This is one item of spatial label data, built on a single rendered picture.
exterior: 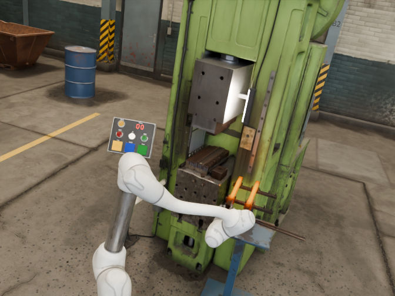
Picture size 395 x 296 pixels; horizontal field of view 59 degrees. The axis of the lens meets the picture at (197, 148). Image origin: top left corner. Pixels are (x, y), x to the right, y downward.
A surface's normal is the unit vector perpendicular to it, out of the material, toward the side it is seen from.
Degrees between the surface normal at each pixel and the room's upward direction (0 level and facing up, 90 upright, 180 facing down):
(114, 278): 6
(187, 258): 90
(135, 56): 90
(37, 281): 0
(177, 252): 90
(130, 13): 90
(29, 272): 0
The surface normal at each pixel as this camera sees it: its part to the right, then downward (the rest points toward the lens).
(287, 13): -0.47, 0.29
